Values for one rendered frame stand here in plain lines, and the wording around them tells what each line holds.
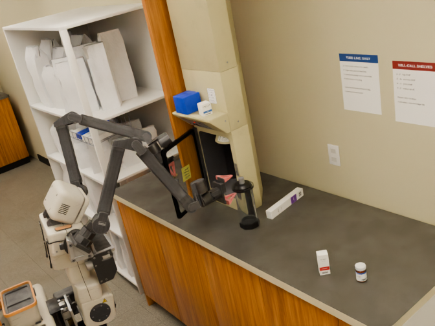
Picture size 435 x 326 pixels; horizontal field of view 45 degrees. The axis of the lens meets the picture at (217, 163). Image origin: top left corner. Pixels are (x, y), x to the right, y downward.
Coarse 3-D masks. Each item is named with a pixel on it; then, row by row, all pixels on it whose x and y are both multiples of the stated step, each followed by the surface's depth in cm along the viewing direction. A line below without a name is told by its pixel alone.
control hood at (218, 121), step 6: (174, 114) 270; (180, 114) 265; (186, 114) 262; (192, 114) 260; (198, 114) 258; (210, 114) 254; (216, 114) 253; (222, 114) 251; (198, 120) 255; (204, 120) 250; (210, 120) 247; (216, 120) 249; (222, 120) 251; (228, 120) 254; (210, 126) 256; (216, 126) 250; (222, 126) 252; (228, 126) 254; (222, 132) 257; (228, 132) 255
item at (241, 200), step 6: (234, 192) 255; (246, 192) 252; (252, 192) 255; (240, 198) 253; (246, 198) 253; (252, 198) 255; (240, 204) 255; (246, 204) 254; (252, 204) 256; (240, 210) 257; (246, 210) 255; (252, 210) 257; (240, 216) 259; (246, 216) 257; (252, 216) 257; (240, 222) 262; (246, 222) 258; (252, 222) 258
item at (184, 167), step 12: (180, 144) 270; (192, 144) 280; (168, 156) 262; (180, 156) 270; (192, 156) 280; (180, 168) 271; (192, 168) 281; (180, 180) 271; (192, 180) 281; (180, 204) 272
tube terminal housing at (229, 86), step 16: (240, 64) 267; (192, 80) 265; (208, 80) 254; (224, 80) 247; (240, 80) 256; (224, 96) 249; (240, 96) 255; (224, 112) 254; (240, 112) 257; (240, 128) 260; (240, 144) 262; (240, 160) 264; (256, 160) 284; (240, 176) 266; (256, 176) 273; (256, 192) 276
